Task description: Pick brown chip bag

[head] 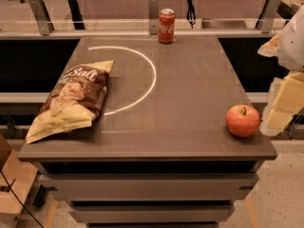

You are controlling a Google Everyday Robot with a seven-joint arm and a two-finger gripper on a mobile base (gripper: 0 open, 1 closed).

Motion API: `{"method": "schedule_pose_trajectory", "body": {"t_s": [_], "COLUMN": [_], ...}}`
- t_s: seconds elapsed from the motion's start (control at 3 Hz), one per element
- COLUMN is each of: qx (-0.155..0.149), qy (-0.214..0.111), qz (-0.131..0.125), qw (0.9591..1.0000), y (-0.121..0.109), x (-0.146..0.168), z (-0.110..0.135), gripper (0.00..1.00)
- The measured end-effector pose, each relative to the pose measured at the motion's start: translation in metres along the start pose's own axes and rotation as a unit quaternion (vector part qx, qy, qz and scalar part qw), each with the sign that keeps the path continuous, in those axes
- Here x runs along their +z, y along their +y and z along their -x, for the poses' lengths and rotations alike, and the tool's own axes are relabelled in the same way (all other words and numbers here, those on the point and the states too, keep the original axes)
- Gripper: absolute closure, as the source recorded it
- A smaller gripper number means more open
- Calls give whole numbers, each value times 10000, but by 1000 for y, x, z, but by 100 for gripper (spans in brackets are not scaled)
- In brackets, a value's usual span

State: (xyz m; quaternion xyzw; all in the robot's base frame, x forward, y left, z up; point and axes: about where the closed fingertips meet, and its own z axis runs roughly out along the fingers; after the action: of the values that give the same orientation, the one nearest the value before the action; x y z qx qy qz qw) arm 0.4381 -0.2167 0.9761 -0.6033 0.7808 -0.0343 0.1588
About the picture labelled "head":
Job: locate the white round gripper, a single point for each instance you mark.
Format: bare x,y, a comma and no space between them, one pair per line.
293,45

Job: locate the brown and yellow chip bag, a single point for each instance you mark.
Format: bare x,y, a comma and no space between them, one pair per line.
75,102

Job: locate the red apple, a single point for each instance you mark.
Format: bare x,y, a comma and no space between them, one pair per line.
242,120

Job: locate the red cola can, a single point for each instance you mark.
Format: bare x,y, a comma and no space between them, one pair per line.
166,26

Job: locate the grey drawer cabinet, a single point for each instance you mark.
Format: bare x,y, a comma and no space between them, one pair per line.
161,155

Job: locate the cardboard box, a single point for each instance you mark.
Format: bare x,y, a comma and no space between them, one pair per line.
16,179

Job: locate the right metal rail bracket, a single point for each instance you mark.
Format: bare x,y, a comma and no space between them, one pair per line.
266,20

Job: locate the metal rail bracket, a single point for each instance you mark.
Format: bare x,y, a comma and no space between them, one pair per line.
266,20
153,7
41,16

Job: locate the middle metal rail bracket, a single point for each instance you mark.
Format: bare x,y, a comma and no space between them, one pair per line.
153,7

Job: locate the left metal rail bracket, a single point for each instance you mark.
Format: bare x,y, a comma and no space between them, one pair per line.
41,16

